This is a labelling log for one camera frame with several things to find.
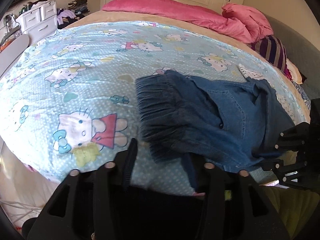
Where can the tan bed sheet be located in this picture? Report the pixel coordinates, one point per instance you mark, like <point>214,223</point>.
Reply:
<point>113,16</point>

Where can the grey padded headboard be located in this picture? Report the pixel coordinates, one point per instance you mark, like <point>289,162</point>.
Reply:
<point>302,53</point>

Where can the light blue cartoon cat blanket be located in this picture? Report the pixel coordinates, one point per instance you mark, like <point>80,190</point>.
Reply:
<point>70,100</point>

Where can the white drawer cabinet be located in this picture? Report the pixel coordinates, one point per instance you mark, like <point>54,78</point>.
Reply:
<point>39,22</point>

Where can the pink duvet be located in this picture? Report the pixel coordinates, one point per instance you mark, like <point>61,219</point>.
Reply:
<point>243,23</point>

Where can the pile of clothes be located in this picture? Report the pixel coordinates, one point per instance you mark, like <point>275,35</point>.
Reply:
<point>74,11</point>

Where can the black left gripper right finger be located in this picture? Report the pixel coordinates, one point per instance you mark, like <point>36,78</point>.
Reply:
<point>232,207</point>

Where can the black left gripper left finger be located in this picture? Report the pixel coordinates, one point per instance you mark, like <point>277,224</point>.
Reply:
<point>82,200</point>

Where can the green right sleeve forearm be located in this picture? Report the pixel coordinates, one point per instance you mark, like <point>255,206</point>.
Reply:
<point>295,207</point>

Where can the purple striped pillow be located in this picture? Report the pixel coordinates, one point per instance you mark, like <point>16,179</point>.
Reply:
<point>273,51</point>

